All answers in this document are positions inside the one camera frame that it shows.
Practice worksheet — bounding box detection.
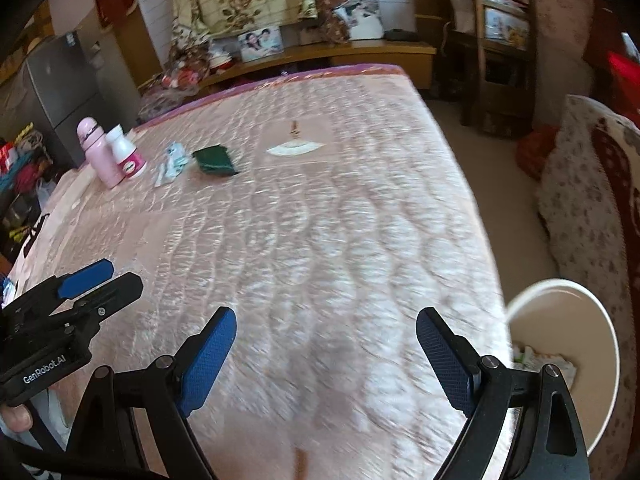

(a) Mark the pink thermos bottle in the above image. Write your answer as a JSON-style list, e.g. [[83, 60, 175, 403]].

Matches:
[[77, 117, 125, 188]]

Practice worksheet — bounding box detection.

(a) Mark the framed family photo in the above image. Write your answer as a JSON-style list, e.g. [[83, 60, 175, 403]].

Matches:
[[238, 26, 284, 62]]

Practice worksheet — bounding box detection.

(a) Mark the dark green wallet pouch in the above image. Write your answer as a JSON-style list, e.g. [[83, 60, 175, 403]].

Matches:
[[192, 144, 238, 177]]

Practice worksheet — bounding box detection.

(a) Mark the white paper trash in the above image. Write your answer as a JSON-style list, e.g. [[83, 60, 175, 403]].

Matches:
[[512, 344, 577, 389]]

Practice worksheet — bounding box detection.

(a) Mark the wooden tv cabinet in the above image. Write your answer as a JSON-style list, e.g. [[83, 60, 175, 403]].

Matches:
[[139, 39, 437, 99]]

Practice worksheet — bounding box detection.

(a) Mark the wooden shelf rack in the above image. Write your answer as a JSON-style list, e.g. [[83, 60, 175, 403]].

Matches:
[[436, 0, 538, 139]]

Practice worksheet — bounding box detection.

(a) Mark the red cushion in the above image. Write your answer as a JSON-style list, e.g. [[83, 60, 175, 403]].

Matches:
[[608, 52, 640, 115]]

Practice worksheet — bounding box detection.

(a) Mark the white pill bottle pink label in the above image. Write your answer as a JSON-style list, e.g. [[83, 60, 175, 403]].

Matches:
[[105, 125, 146, 178]]

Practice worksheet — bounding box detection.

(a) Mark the white round trash bin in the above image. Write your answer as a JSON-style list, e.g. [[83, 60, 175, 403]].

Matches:
[[506, 278, 620, 453]]

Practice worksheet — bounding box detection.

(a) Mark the grey refrigerator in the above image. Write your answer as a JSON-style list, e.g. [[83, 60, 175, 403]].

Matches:
[[24, 32, 136, 169]]

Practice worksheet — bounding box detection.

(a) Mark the white rice cooker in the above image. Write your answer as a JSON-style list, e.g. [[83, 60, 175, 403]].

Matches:
[[345, 0, 384, 41]]

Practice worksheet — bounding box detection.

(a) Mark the pink quilted table cover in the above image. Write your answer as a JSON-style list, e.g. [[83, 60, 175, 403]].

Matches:
[[11, 65, 511, 479]]

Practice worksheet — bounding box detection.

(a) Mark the crumpled white blue wrapper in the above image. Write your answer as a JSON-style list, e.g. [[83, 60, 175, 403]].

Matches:
[[154, 142, 192, 188]]

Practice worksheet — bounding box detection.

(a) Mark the person's left hand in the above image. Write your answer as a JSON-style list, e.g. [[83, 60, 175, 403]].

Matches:
[[1, 405, 32, 434]]

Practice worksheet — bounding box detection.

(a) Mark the floral brown beige sofa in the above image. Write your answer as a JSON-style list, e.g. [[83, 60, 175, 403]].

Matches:
[[538, 96, 639, 479]]

